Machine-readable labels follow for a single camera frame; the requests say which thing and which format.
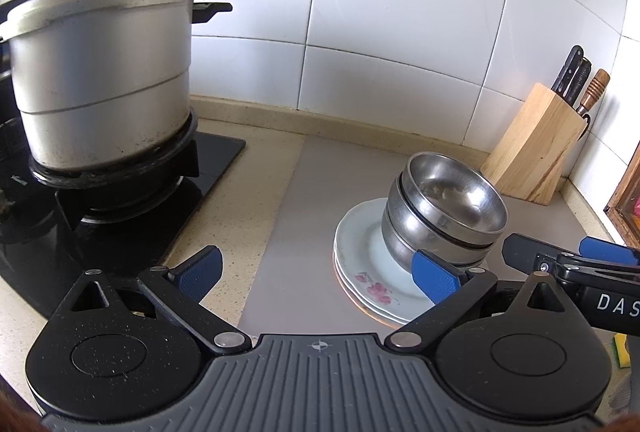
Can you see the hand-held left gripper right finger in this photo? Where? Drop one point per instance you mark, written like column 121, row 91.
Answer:
column 437, row 279

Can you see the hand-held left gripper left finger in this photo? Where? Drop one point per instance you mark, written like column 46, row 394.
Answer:
column 200, row 272

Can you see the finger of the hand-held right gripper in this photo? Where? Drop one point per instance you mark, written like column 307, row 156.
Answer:
column 610, row 251
column 525, row 252

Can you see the stainless steel bowl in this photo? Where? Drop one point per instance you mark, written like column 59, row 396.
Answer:
column 395, row 247
column 450, row 192
column 415, row 217

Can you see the floral rim white plate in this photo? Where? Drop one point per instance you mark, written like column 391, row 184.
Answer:
column 380, row 319

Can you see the small floral white plate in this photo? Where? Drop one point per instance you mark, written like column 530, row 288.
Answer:
column 365, row 257

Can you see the large floral white plate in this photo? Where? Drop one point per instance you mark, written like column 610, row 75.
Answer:
column 344, row 286

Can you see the wooden framed glass cabinet door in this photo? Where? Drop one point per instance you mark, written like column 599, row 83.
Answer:
column 620, row 202

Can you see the yellow sponge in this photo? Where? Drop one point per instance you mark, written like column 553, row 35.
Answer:
column 621, row 352

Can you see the wooden knife block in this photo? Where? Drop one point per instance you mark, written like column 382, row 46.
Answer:
column 530, row 147

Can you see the black gas stove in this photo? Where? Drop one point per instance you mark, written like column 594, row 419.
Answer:
column 50, row 252

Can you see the aluminium pressure cooker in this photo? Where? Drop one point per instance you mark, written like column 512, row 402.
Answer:
column 100, row 87

